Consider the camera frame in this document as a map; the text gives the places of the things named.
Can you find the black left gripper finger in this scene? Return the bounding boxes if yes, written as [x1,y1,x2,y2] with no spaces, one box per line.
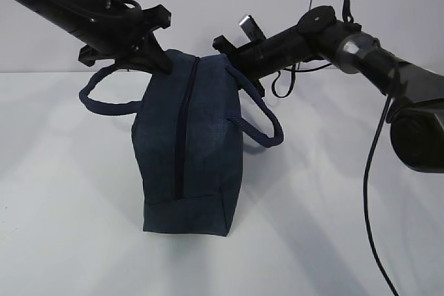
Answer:
[139,34,173,75]
[114,52,159,73]

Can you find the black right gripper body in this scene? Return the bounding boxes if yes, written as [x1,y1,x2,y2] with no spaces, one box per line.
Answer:
[212,35,265,97]

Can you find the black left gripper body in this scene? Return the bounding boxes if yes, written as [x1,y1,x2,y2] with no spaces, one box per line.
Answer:
[78,5,171,67]

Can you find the dark blue lunch bag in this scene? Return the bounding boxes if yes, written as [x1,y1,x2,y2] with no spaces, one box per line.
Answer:
[79,49,284,236]

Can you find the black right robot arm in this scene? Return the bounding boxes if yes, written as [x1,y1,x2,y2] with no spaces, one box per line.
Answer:
[212,6,443,173]

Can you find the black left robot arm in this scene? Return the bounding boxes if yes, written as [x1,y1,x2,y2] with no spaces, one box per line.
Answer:
[14,0,173,74]

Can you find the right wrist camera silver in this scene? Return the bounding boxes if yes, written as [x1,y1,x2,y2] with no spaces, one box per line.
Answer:
[239,15,266,42]

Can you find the dark right arm cable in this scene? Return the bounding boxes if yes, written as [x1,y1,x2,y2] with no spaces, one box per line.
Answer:
[271,0,410,296]

